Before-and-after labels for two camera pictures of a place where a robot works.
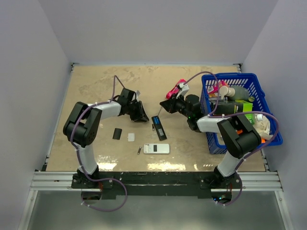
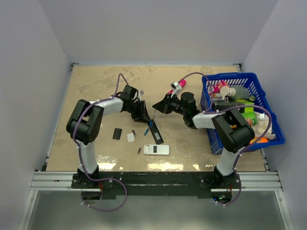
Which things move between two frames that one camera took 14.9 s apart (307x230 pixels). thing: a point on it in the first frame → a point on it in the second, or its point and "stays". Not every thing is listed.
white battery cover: [131, 137] stays
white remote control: [156, 148] stays
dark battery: [138, 153] stays
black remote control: [159, 127] → [156, 133]
